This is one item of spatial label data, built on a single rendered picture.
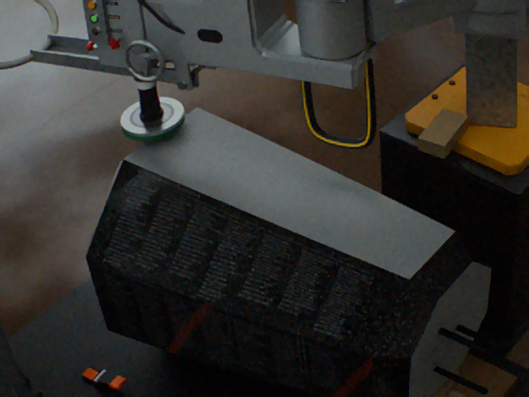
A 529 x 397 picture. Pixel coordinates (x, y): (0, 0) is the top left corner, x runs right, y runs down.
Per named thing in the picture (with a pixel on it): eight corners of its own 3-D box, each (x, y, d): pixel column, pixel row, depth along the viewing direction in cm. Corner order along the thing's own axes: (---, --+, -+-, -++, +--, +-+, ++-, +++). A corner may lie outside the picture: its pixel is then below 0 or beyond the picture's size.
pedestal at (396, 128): (463, 204, 416) (463, 55, 371) (580, 260, 379) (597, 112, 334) (370, 294, 380) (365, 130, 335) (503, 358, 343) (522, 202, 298)
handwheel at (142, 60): (182, 70, 299) (177, 28, 290) (165, 87, 292) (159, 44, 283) (142, 64, 305) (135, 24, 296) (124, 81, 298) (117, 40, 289)
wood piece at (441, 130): (442, 120, 329) (442, 107, 326) (468, 128, 325) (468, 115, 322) (418, 150, 317) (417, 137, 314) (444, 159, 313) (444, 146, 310)
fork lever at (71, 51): (222, 62, 313) (221, 49, 310) (192, 94, 300) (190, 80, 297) (56, 39, 339) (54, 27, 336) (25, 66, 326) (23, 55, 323)
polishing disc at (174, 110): (197, 112, 327) (196, 109, 326) (148, 144, 315) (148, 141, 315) (155, 94, 339) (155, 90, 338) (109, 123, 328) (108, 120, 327)
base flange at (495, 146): (469, 70, 362) (469, 60, 359) (572, 114, 334) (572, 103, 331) (399, 128, 335) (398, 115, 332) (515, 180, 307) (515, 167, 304)
